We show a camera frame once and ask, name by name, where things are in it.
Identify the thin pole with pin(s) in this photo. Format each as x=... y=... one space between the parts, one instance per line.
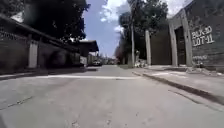
x=132 y=40

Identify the vehicle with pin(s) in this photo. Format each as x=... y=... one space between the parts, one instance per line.
x=96 y=63

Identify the dark building with eaves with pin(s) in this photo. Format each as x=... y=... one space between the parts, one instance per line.
x=33 y=34

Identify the group of tall trees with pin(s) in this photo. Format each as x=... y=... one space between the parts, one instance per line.
x=148 y=16

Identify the wall with pale pillars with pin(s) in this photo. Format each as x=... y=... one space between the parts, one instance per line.
x=13 y=53

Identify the grey block wall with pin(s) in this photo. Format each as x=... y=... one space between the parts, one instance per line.
x=206 y=40

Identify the grey concrete road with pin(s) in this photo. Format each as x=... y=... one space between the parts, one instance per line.
x=100 y=100

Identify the large dark tree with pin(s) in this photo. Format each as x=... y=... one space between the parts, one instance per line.
x=56 y=16

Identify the building with overhanging roof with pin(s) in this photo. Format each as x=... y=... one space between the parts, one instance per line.
x=88 y=46

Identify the raised concrete sidewalk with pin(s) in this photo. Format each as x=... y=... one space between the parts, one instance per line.
x=186 y=80

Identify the narrow concrete kerb sidewalk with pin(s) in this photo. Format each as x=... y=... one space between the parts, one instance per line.
x=20 y=74

